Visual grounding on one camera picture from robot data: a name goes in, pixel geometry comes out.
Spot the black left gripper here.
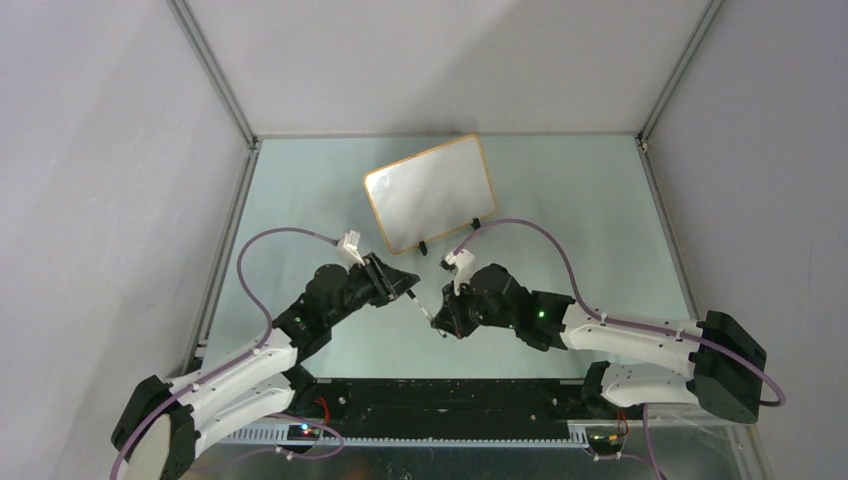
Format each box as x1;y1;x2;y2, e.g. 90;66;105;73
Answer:
325;251;419;327

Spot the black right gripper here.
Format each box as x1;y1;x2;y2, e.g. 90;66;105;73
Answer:
434;274;517;339

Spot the black whiteboard marker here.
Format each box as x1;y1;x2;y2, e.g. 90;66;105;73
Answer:
406;290;447;338

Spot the yellow framed whiteboard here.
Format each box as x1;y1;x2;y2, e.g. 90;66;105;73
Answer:
363;134;498;255

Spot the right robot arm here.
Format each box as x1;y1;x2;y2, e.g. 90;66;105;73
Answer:
432;264;767;424

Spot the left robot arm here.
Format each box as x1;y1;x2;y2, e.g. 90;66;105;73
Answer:
110;254;420;479

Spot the left controller board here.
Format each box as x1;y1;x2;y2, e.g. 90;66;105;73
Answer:
287;423;322;442

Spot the controller board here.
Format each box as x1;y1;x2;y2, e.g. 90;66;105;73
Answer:
287;423;322;442
588;432;628;457

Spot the right controller board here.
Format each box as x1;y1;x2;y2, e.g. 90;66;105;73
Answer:
588;432;628;457

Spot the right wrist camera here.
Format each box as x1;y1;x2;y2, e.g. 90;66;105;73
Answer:
440;249;476;296

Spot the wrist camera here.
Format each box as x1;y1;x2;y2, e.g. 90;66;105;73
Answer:
440;249;476;296
335;229;366;267

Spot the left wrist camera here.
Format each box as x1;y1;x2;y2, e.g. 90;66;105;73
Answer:
335;229;366;267

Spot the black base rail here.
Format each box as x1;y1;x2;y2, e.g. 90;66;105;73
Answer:
254;377;637;442

